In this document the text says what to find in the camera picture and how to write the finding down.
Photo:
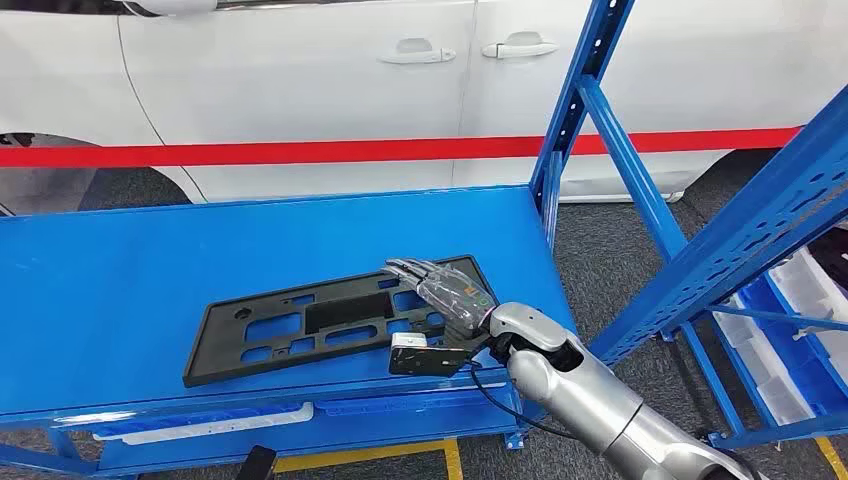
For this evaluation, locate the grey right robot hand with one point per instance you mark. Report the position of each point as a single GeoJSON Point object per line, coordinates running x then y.
{"type": "Point", "coordinates": [450, 295]}

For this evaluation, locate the black plastic car part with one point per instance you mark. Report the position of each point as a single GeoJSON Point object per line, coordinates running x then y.
{"type": "Point", "coordinates": [225, 344]}

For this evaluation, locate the blue metal shelf rack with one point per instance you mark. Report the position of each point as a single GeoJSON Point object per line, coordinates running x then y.
{"type": "Point", "coordinates": [199, 278]}
{"type": "Point", "coordinates": [782, 428]}

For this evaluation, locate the black part in bin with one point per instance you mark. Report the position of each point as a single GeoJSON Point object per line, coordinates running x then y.
{"type": "Point", "coordinates": [831, 255]}

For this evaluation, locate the yellow floor tape square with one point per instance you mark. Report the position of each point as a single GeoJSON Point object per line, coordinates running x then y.
{"type": "Point", "coordinates": [831, 457]}
{"type": "Point", "coordinates": [364, 457]}

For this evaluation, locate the red barrier belt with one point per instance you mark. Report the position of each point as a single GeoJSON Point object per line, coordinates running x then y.
{"type": "Point", "coordinates": [331, 151]}

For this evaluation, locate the white car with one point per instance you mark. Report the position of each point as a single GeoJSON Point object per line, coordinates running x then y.
{"type": "Point", "coordinates": [298, 86]}

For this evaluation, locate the blue plastic bin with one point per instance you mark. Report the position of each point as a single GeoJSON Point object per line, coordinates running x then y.
{"type": "Point", "coordinates": [805, 358]}

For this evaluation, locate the white car side mirror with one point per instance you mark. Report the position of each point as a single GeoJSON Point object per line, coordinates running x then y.
{"type": "Point", "coordinates": [172, 5]}

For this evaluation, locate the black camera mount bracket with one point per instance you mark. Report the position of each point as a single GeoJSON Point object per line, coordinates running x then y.
{"type": "Point", "coordinates": [424, 361]}

